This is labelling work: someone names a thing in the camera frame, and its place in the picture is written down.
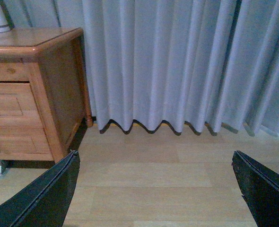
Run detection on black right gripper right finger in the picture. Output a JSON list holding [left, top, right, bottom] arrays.
[[232, 150, 279, 227]]

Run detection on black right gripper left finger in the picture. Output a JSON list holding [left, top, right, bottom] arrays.
[[0, 150, 80, 227]]

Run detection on wooden drawer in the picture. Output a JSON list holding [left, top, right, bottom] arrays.
[[0, 82, 43, 128], [0, 127, 53, 161]]

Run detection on wooden nightstand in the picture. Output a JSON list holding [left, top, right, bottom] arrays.
[[0, 27, 93, 162]]

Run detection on grey curtain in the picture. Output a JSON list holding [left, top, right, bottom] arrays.
[[2, 0, 279, 133]]

